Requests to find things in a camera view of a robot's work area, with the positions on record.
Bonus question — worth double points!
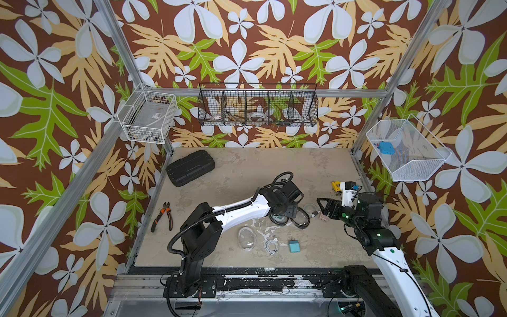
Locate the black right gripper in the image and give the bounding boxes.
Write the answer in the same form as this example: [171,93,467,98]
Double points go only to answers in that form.
[317,196,365,232]

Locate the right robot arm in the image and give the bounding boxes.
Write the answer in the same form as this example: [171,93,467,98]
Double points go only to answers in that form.
[317,193,439,316]

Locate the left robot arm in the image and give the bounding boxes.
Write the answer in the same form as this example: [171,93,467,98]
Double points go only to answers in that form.
[167,179,304,297]

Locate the yellow tape measure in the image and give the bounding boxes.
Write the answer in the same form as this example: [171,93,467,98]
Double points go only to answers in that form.
[331,181,342,193]

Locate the teal charger plug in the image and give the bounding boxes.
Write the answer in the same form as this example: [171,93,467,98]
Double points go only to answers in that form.
[288,240,301,253]

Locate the blue object in basket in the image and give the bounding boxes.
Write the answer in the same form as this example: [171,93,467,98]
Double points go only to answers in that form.
[377,141,396,155]

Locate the white mesh basket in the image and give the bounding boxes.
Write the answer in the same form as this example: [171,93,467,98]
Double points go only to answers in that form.
[367,115,452,182]

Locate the black hard plastic case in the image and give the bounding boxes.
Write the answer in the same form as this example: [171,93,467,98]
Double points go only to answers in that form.
[166,150,215,187]

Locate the orange black pliers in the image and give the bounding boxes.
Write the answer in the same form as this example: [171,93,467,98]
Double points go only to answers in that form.
[150,201,174,233]

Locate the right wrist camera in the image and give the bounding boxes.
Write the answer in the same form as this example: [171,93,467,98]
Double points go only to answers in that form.
[339,181,359,207]

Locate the white usb cable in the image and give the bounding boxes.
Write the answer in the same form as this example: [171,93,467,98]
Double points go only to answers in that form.
[263,236,281,256]

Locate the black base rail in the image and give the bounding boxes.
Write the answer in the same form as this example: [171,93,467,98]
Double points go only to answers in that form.
[166,267,377,299]

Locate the black wire basket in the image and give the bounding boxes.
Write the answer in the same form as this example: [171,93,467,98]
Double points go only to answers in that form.
[197,83,319,127]

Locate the white wire basket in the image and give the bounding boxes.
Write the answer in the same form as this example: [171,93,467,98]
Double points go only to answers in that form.
[118,85,178,145]

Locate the aluminium frame post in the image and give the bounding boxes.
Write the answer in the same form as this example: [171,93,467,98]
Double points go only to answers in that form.
[94,1,174,155]

